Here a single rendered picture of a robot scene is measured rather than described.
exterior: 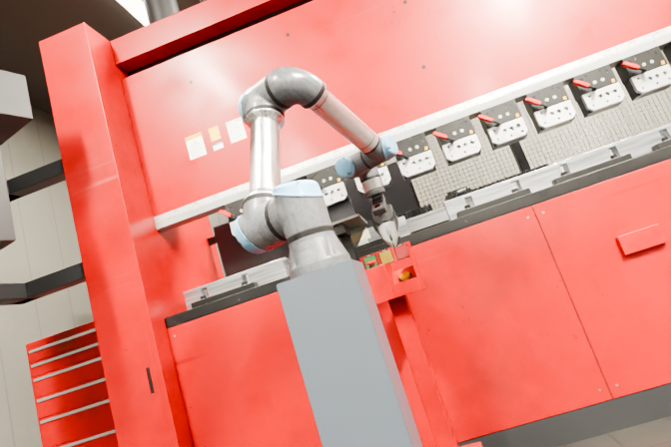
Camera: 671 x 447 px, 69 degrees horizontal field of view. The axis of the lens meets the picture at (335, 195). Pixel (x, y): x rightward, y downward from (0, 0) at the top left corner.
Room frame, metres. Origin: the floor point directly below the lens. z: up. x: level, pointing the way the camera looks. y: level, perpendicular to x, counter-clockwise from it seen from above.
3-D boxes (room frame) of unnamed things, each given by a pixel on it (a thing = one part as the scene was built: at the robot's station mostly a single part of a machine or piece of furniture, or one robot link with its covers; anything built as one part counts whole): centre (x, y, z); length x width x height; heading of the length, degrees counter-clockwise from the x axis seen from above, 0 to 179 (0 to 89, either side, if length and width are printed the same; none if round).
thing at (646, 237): (1.84, -1.00, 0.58); 0.15 x 0.02 x 0.07; 83
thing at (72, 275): (2.02, 1.32, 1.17); 0.40 x 0.24 x 0.07; 83
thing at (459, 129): (2.05, -0.58, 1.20); 0.15 x 0.09 x 0.17; 83
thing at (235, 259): (2.66, 0.16, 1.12); 1.13 x 0.02 x 0.44; 83
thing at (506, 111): (2.03, -0.78, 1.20); 0.15 x 0.09 x 0.17; 83
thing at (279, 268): (2.19, 0.54, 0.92); 0.50 x 0.06 x 0.10; 83
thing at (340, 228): (1.94, 0.02, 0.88); 0.14 x 0.04 x 0.22; 173
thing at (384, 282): (1.76, -0.09, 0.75); 0.20 x 0.16 x 0.18; 79
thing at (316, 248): (1.17, 0.09, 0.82); 0.15 x 0.15 x 0.10
